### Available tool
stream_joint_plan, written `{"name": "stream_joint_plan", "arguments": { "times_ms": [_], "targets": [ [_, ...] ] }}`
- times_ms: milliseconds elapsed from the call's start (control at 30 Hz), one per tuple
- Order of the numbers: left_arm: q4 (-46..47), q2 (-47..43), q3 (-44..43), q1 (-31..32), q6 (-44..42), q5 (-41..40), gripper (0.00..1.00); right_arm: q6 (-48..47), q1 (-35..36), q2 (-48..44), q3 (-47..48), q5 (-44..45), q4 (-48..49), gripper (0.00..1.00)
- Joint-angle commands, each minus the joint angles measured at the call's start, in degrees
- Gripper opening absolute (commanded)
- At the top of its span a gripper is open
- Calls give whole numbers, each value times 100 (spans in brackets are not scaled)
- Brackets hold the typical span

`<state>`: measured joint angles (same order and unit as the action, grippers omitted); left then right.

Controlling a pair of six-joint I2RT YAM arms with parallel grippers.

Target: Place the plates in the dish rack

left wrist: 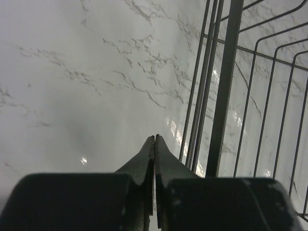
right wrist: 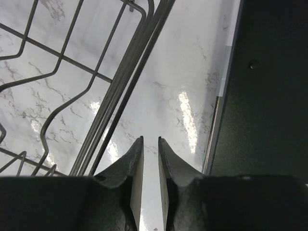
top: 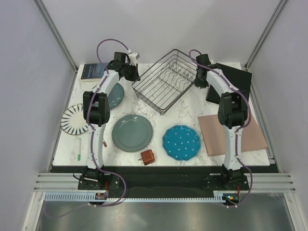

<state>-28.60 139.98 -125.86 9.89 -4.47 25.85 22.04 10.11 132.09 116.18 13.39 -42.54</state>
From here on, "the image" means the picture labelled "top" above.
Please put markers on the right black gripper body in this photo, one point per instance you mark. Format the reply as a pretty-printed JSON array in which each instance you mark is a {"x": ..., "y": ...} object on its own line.
[{"x": 199, "y": 82}]

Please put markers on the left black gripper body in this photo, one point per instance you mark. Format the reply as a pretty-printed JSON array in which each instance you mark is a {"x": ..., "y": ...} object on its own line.
[{"x": 131, "y": 71}]

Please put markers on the wire dish rack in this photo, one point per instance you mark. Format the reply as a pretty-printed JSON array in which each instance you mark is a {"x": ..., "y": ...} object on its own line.
[{"x": 166, "y": 81}]

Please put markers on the grey-green round plate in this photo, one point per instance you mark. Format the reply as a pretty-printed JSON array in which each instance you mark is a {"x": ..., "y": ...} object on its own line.
[{"x": 132, "y": 133}]

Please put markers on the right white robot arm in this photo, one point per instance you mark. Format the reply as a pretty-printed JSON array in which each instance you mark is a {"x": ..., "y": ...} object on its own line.
[{"x": 234, "y": 114}]

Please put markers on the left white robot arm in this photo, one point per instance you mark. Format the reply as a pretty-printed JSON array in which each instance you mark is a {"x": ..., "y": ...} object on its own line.
[{"x": 96, "y": 112}]

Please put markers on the dark blue book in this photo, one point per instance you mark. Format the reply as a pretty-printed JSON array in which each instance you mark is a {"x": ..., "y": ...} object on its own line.
[{"x": 92, "y": 72}]

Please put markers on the dark teal floral plate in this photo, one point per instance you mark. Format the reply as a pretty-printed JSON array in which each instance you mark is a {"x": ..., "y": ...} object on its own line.
[{"x": 116, "y": 96}]

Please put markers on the black board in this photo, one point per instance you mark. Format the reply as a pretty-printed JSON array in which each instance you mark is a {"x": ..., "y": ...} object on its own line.
[{"x": 239, "y": 78}]

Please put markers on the blue polka dot plate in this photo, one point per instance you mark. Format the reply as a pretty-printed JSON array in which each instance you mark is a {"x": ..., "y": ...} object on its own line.
[{"x": 181, "y": 142}]

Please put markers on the white striped plate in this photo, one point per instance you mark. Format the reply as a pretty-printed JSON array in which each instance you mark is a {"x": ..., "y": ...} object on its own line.
[{"x": 72, "y": 121}]

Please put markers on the pink board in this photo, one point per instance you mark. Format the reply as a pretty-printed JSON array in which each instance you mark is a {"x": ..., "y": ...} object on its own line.
[{"x": 214, "y": 136}]

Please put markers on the red cube power adapter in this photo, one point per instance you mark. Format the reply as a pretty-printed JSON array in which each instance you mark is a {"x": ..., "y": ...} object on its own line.
[{"x": 147, "y": 157}]

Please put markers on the white green marker pen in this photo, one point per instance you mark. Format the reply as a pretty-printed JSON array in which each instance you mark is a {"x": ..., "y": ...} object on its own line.
[{"x": 79, "y": 149}]

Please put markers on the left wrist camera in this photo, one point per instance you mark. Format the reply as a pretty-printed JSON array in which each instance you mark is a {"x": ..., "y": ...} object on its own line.
[{"x": 133, "y": 57}]

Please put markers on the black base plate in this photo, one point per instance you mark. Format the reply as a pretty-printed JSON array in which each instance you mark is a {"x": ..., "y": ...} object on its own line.
[{"x": 167, "y": 181}]

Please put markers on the white slotted cable duct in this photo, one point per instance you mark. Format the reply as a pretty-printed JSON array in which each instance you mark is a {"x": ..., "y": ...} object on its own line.
[{"x": 95, "y": 197}]

